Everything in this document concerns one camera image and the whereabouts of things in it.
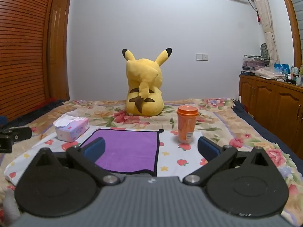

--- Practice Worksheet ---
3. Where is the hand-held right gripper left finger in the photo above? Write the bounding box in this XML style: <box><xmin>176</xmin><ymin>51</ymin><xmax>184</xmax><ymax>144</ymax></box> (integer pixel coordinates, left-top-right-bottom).
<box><xmin>31</xmin><ymin>137</ymin><xmax>121</xmax><ymax>186</ymax></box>

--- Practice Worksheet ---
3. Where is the tissue box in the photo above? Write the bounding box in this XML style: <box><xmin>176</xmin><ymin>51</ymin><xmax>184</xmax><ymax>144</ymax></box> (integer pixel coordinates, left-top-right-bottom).
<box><xmin>53</xmin><ymin>115</ymin><xmax>90</xmax><ymax>143</ymax></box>

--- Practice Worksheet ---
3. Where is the beige patterned curtain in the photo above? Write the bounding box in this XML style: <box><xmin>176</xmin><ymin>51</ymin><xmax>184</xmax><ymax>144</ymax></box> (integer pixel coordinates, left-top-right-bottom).
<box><xmin>246</xmin><ymin>0</ymin><xmax>280</xmax><ymax>65</ymax></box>

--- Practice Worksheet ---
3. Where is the stack of folded cloths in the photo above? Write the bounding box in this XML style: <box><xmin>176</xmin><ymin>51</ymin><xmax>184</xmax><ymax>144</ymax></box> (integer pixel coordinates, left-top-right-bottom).
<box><xmin>242</xmin><ymin>54</ymin><xmax>271</xmax><ymax>72</ymax></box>

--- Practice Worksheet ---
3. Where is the purple towel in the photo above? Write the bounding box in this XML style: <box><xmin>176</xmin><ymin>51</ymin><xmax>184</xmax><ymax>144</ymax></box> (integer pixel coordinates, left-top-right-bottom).
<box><xmin>80</xmin><ymin>128</ymin><xmax>165</xmax><ymax>177</ymax></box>

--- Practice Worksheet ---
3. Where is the wooden cabinet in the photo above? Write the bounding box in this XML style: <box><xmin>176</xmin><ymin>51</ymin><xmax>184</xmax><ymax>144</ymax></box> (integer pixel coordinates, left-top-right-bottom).
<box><xmin>239</xmin><ymin>74</ymin><xmax>303</xmax><ymax>160</ymax></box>

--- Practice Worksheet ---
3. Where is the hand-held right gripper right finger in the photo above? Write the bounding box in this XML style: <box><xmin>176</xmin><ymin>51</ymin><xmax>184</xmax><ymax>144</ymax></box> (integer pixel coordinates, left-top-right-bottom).
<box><xmin>183</xmin><ymin>136</ymin><xmax>276</xmax><ymax>186</ymax></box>

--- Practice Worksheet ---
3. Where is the yellow plush toy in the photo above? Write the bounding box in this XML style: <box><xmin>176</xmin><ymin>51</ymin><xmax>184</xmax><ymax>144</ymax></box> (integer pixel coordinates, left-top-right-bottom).
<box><xmin>122</xmin><ymin>48</ymin><xmax>173</xmax><ymax>117</ymax></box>

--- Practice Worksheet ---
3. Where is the dark blue red cloth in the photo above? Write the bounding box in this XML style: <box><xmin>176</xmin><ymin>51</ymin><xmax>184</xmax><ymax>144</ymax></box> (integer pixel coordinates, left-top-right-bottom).
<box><xmin>6</xmin><ymin>99</ymin><xmax>68</xmax><ymax>126</ymax></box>

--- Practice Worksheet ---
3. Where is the blue packet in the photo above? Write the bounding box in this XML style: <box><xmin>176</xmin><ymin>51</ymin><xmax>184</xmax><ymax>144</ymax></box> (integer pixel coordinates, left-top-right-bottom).
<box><xmin>274</xmin><ymin>63</ymin><xmax>290</xmax><ymax>75</ymax></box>

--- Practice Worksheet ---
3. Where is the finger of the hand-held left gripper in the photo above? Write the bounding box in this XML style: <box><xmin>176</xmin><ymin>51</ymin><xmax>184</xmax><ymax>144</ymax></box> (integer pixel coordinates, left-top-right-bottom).
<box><xmin>0</xmin><ymin>126</ymin><xmax>33</xmax><ymax>154</ymax></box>

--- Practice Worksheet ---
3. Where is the wooden window frame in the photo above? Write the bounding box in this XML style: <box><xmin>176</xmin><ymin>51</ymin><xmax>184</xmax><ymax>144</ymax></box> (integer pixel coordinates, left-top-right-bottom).
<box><xmin>277</xmin><ymin>0</ymin><xmax>303</xmax><ymax>69</ymax></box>

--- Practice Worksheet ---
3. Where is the beige crumpled cloth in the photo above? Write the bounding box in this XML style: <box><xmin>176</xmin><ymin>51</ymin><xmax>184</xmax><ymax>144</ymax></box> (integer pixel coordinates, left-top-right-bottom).
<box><xmin>255</xmin><ymin>66</ymin><xmax>286</xmax><ymax>80</ymax></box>

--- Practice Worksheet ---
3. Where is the grey fuzzy cloth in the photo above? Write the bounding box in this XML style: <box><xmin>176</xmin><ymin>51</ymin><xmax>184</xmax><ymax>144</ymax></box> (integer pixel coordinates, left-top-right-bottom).
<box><xmin>0</xmin><ymin>186</ymin><xmax>22</xmax><ymax>226</ymax></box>

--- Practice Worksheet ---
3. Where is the wooden slatted wardrobe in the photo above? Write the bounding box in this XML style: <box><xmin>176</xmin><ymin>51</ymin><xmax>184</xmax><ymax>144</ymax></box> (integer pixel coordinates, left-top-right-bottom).
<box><xmin>0</xmin><ymin>0</ymin><xmax>60</xmax><ymax>121</ymax></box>

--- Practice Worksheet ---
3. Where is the floral blanket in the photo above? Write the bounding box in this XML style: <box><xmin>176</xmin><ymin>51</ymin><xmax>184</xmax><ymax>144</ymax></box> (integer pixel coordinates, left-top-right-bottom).
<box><xmin>0</xmin><ymin>97</ymin><xmax>303</xmax><ymax>227</ymax></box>

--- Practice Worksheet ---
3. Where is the small dark fan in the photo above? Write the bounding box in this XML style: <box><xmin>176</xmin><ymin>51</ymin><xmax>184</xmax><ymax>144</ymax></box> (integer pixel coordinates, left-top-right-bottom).
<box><xmin>260</xmin><ymin>43</ymin><xmax>269</xmax><ymax>60</ymax></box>

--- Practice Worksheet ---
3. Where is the navy bed sheet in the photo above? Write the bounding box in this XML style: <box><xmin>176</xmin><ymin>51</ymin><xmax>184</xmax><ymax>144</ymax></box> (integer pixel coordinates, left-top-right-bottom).
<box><xmin>232</xmin><ymin>99</ymin><xmax>303</xmax><ymax>171</ymax></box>

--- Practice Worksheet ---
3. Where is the orange lidded cup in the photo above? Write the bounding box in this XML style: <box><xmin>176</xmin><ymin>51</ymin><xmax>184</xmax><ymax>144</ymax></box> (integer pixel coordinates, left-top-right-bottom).
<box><xmin>176</xmin><ymin>105</ymin><xmax>199</xmax><ymax>144</ymax></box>

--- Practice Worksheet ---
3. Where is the wooden door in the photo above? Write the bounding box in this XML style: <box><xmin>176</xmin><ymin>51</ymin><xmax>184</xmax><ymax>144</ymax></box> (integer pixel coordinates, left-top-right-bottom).
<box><xmin>48</xmin><ymin>0</ymin><xmax>71</xmax><ymax>102</ymax></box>

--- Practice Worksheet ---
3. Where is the white fruit print cloth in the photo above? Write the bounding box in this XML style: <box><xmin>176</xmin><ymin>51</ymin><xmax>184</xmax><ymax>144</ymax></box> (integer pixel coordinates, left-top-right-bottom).
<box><xmin>5</xmin><ymin>112</ymin><xmax>215</xmax><ymax>185</ymax></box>

